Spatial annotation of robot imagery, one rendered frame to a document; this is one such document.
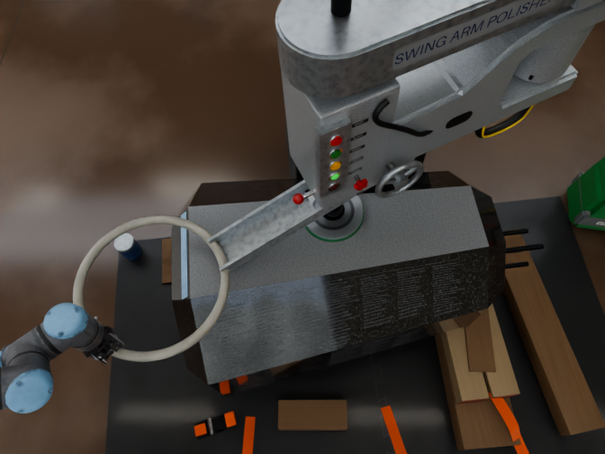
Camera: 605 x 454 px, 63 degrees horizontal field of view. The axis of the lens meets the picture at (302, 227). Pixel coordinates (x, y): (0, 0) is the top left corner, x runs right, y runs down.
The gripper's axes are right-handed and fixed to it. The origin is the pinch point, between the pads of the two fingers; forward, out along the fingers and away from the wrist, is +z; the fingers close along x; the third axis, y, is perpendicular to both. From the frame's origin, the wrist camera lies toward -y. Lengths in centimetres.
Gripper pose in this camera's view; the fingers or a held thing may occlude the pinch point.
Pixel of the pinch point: (107, 347)
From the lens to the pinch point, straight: 168.9
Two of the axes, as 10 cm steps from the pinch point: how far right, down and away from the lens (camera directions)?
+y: 8.3, 5.1, -2.4
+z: -0.2, 4.4, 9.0
